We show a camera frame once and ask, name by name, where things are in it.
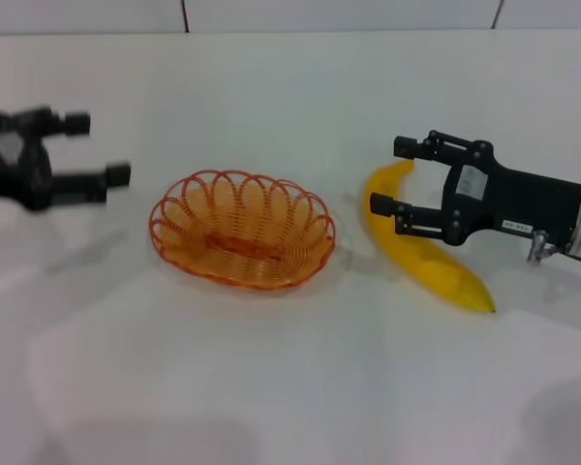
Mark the silver cable plug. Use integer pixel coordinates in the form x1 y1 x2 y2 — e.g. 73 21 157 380
527 231 558 264

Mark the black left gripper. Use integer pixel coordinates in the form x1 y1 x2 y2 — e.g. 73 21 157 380
0 105 133 212

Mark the yellow banana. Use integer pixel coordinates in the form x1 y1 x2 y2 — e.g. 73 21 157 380
361 160 497 315

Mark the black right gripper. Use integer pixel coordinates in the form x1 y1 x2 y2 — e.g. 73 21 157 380
369 128 581 247

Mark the orange woven plastic basket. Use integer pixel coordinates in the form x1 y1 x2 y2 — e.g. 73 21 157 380
148 169 338 293

